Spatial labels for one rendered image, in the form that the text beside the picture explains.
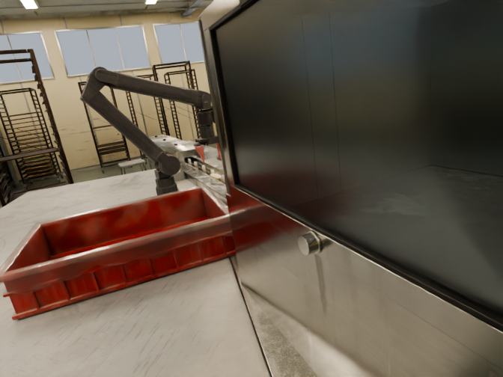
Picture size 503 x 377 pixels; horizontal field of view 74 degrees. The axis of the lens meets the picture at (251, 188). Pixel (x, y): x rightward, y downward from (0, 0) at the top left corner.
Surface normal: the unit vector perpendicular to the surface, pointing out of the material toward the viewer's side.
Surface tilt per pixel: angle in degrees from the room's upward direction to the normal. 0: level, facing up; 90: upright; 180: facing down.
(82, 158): 90
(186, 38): 90
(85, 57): 90
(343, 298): 91
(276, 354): 0
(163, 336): 0
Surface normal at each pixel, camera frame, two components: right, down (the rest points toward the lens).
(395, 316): -0.90, 0.26
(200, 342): -0.14, -0.95
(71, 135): 0.41, 0.20
